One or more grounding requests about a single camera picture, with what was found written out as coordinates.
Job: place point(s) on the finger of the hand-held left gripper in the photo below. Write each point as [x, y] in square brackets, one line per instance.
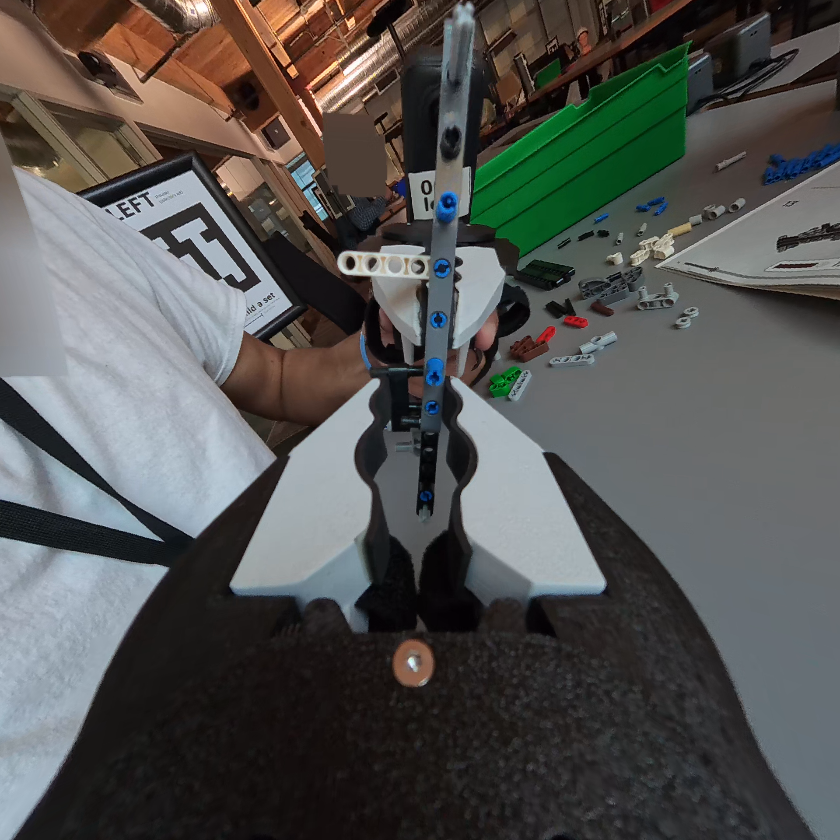
[397, 302]
[479, 289]

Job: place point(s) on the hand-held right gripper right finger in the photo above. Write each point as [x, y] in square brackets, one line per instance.
[525, 525]

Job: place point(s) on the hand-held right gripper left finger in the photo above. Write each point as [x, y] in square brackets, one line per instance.
[308, 518]

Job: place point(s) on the long lego frame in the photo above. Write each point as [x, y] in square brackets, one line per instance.
[441, 295]

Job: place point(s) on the white lego beam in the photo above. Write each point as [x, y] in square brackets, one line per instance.
[367, 264]

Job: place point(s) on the small black lego assembly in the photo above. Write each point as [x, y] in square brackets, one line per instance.
[397, 394]

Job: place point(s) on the person's left forearm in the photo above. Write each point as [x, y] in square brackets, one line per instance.
[295, 380]

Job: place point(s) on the black lego beams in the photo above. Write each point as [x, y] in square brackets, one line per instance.
[544, 274]

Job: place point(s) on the brown lego bricks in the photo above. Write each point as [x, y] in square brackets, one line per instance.
[525, 349]

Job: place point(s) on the black lego connector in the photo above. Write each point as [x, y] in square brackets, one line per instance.
[561, 307]

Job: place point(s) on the green lego pieces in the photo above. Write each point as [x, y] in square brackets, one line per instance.
[502, 382]

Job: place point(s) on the light grey thin lego liftarm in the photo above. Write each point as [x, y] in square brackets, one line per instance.
[522, 386]
[571, 359]

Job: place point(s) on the brown lego connector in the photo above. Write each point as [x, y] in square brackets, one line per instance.
[602, 308]

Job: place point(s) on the dark grey curved lego panel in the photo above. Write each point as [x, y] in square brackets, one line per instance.
[607, 285]

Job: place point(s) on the light grey lego pin connector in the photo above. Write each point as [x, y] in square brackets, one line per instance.
[598, 341]

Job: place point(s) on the light grey double lego connector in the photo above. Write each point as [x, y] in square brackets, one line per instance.
[656, 298]

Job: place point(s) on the light grey lego axle pin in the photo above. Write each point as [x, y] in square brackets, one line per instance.
[730, 161]

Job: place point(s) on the lego instruction booklet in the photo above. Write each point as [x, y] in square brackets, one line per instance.
[774, 229]

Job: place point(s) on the pile of blue lego pins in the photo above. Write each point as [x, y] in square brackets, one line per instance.
[794, 167]

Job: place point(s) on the person's left hand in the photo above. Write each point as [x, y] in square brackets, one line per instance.
[387, 331]

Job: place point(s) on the blue wristband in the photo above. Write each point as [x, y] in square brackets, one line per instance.
[363, 351]

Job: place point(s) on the green storage bin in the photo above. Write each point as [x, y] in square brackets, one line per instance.
[590, 151]

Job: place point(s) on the black framed sign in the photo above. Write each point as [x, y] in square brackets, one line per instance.
[197, 229]

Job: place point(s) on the person's white shirt torso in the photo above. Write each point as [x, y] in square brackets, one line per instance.
[98, 328]

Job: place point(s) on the grey box device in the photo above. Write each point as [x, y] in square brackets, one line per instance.
[735, 43]

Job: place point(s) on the silver ventilation duct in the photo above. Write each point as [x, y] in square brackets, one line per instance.
[358, 65]
[177, 13]

